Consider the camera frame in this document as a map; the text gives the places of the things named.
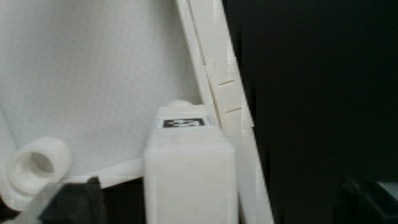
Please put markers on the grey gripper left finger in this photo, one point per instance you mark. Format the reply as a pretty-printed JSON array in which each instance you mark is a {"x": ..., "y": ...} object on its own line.
[{"x": 67, "y": 204}]

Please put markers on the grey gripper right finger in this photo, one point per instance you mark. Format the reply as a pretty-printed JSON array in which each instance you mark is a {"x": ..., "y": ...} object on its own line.
[{"x": 366, "y": 202}]

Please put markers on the white desk leg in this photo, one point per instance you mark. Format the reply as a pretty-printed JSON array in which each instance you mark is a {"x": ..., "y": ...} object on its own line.
[{"x": 188, "y": 169}]

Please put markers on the white desk top tray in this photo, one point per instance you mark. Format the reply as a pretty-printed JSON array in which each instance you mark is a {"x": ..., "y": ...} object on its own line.
[{"x": 94, "y": 68}]

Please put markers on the white U-shaped obstacle fence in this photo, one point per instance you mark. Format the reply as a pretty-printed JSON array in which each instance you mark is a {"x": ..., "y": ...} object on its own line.
[{"x": 222, "y": 95}]

